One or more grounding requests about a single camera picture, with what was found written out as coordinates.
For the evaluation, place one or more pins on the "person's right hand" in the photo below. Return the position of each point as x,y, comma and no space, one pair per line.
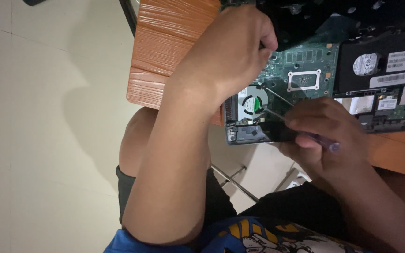
332,140

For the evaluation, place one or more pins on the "person's left hand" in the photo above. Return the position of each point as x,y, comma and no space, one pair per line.
223,52

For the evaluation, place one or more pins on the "person's left fingers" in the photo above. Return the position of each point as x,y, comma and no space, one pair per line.
268,35

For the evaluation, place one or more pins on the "green laptop motherboard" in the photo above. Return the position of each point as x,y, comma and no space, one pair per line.
304,66

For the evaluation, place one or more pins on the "round laptop cooling fan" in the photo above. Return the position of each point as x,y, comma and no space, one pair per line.
252,103

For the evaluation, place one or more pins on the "opened black laptop base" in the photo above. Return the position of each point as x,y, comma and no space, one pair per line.
364,21

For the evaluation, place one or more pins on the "orange wooden table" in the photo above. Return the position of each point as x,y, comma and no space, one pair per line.
163,52

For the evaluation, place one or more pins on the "black laptop hard drive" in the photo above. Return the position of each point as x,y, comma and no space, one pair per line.
378,63

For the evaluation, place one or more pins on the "black table leg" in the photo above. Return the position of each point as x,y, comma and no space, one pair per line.
129,15

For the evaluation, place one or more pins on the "white power strip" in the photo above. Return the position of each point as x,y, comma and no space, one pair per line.
295,179

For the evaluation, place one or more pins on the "person's left leg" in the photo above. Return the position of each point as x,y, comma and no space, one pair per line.
135,140

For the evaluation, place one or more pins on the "person's black shorts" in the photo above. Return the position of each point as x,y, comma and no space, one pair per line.
294,207

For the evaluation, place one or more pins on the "person's blue printed shirt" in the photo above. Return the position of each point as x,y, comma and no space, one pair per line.
258,237

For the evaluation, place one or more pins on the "metal table frame bar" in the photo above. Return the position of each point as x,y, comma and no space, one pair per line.
236,184

